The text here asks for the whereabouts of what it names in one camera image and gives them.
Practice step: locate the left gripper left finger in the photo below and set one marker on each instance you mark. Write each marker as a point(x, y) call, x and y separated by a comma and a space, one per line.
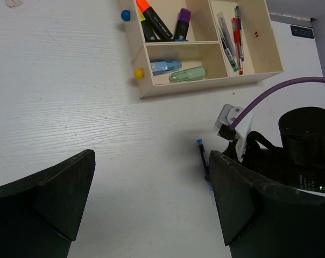
point(40, 214)

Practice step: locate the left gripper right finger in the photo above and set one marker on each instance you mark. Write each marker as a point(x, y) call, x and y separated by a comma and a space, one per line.
point(260, 217)

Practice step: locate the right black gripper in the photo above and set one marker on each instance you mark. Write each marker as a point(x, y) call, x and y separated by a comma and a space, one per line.
point(299, 162)

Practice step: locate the blue clear pen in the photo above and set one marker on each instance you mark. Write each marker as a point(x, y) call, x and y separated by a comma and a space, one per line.
point(204, 162)

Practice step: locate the green clear pen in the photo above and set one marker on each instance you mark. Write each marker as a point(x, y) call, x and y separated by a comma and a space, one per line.
point(228, 52)

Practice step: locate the pink clear highlighter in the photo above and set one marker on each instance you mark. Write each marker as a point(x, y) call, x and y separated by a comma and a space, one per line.
point(191, 74)

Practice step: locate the red pen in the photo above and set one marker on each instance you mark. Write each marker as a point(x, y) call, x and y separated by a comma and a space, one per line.
point(236, 34)

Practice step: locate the blue grip pen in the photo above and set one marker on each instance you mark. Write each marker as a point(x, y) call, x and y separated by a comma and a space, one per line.
point(239, 26)

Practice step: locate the purple clear pen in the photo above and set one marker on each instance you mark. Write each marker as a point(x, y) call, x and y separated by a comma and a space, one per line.
point(226, 32)

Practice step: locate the blue clear highlighter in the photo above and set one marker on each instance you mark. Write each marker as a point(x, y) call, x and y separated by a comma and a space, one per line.
point(160, 67)

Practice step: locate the blue cap highlighter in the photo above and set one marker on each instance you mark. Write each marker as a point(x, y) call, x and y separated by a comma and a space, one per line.
point(180, 40)

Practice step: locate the purple cap highlighter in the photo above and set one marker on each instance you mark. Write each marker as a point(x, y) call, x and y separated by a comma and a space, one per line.
point(182, 24)

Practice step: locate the orange cap highlighter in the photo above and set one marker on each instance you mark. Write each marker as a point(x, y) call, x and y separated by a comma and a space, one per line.
point(155, 21)

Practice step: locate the yellow cap highlighter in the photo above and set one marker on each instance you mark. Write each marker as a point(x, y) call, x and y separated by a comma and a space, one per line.
point(148, 32)

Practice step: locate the right table logo sticker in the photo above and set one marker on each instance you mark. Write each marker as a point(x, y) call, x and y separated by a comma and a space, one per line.
point(303, 32)

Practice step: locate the wooden compartment box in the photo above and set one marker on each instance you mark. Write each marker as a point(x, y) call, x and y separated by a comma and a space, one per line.
point(261, 54)

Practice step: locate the yellow round push pin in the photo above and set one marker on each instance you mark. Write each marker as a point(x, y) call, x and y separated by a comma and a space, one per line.
point(139, 73)

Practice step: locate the clear tape scrap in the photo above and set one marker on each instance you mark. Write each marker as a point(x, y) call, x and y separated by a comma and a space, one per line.
point(13, 3)

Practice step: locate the blue round push pin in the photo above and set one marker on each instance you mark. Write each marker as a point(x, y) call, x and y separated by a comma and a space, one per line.
point(126, 15)

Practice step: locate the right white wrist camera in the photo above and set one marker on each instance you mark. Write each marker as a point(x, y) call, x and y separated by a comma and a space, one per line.
point(236, 131)

